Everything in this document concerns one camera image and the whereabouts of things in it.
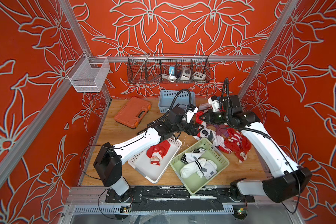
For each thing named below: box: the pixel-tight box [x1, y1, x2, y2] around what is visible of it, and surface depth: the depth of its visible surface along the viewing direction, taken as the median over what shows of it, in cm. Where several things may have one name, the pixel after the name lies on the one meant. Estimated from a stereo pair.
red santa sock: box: [150, 151, 163, 166], surface depth 86 cm
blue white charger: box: [168, 66, 175, 75], surface depth 85 cm
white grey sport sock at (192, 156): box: [180, 147, 207, 163], surface depth 83 cm
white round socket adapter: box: [180, 67, 192, 81], surface depth 93 cm
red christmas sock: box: [146, 140, 171, 159], surface depth 89 cm
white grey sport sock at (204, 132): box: [193, 127, 216, 143], surface depth 96 cm
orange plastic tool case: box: [114, 97, 152, 129], surface depth 108 cm
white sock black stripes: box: [180, 158, 207, 179], surface depth 79 cm
